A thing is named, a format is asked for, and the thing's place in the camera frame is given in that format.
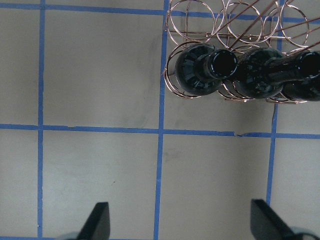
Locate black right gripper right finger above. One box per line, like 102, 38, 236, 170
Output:
250, 199, 295, 240

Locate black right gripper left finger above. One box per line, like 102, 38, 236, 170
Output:
77, 202, 110, 240

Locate dark wine bottle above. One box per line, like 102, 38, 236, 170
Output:
175, 43, 238, 97
233, 48, 310, 99

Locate copper wire bottle basket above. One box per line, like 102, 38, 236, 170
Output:
163, 0, 320, 99

